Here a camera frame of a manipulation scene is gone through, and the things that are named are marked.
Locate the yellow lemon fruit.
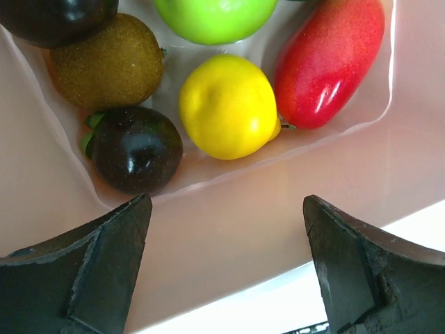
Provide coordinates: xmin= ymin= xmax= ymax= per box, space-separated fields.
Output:
xmin=178 ymin=54 xmax=281 ymax=160

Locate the light green apple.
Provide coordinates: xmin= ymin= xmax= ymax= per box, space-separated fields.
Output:
xmin=154 ymin=0 xmax=277 ymax=45

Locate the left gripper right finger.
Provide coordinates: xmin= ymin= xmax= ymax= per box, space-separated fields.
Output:
xmin=302 ymin=195 xmax=444 ymax=333

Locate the brown kiwi fruit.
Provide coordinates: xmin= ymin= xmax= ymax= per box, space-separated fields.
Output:
xmin=48 ymin=13 xmax=165 ymax=111

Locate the pink plastic bin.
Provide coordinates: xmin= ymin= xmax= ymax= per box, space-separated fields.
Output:
xmin=1 ymin=1 xmax=444 ymax=333

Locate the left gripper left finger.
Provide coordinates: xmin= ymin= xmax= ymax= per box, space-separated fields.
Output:
xmin=1 ymin=195 xmax=152 ymax=333

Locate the red mango fruit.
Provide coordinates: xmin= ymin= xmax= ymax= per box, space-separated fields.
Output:
xmin=273 ymin=1 xmax=385 ymax=129

